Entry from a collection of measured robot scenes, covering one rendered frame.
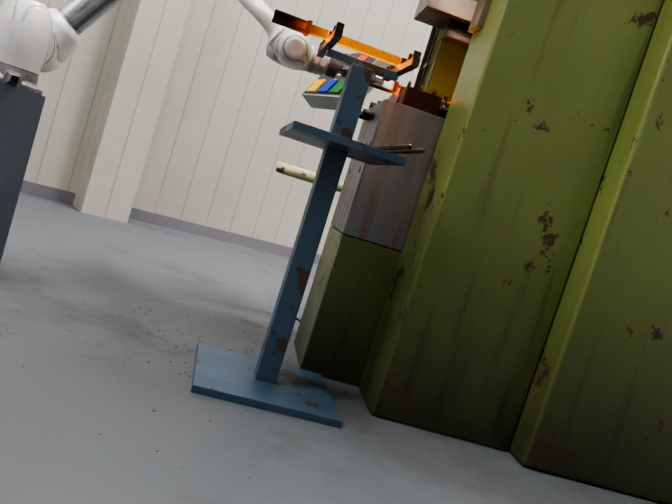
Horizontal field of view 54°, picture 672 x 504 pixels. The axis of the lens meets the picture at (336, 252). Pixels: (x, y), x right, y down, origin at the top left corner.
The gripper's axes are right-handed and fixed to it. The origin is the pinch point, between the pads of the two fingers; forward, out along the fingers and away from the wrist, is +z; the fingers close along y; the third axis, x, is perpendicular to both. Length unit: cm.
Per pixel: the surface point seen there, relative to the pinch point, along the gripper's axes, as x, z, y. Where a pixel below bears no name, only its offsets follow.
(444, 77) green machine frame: 13.1, 24.0, -18.4
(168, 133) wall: -35, -101, -252
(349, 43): -2, -19, 49
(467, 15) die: 29.1, 19.3, 7.6
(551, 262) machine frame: -41, 56, 49
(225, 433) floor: -100, -22, 88
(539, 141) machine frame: -10, 41, 49
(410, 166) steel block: -25.7, 13.5, 22.1
